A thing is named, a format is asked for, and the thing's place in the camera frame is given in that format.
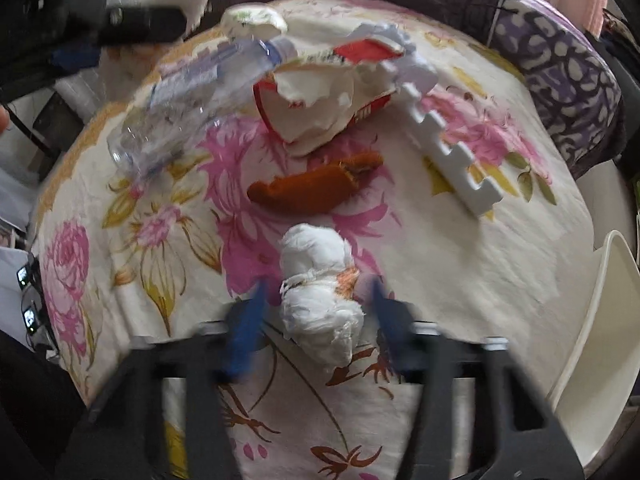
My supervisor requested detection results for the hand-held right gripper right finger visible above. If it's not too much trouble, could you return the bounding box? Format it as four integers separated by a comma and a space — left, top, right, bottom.
370, 277, 587, 480

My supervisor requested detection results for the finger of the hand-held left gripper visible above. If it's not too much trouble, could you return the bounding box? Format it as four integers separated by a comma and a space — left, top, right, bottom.
47, 40, 103, 76
97, 6, 190, 45

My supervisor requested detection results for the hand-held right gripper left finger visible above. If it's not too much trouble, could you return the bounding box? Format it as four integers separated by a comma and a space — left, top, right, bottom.
50, 279, 273, 480

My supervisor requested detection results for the white tissue wad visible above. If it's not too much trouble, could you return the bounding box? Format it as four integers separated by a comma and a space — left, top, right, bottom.
278, 224, 366, 368

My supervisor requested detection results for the pink fuzzy sock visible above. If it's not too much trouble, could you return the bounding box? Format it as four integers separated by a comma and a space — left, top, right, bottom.
397, 82, 506, 220

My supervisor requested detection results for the white plastic bin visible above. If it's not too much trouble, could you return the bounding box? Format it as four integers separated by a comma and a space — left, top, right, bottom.
550, 230, 640, 467

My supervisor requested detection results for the clear plastic bottle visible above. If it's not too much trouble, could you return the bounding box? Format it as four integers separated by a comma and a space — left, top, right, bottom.
107, 37, 298, 178

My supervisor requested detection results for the floral bed sheet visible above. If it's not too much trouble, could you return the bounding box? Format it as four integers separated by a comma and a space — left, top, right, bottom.
30, 0, 596, 480

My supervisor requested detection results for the orange sock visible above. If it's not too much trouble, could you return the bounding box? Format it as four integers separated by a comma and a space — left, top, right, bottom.
247, 152, 385, 217

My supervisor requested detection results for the torn red white paper cup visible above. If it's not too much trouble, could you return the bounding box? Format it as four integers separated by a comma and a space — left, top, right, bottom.
252, 37, 406, 157

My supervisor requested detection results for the purple patterned blanket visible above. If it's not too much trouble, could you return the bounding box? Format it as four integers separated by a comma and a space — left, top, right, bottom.
210, 0, 626, 181

